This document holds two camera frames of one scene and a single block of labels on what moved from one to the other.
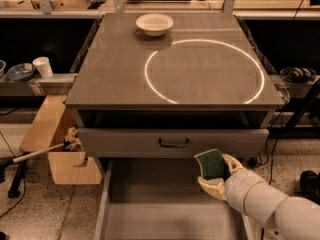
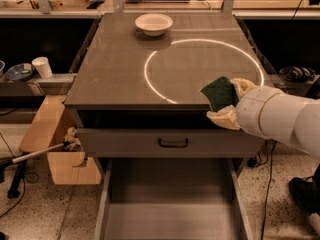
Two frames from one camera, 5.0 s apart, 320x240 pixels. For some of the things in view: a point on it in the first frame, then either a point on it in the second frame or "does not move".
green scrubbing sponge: x=211 y=163 -> x=221 y=93
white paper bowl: x=154 y=24 does not move
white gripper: x=240 y=186 -> x=250 y=110
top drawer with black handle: x=170 y=143 does not move
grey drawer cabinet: x=163 y=85 does not move
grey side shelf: x=56 y=85 does not move
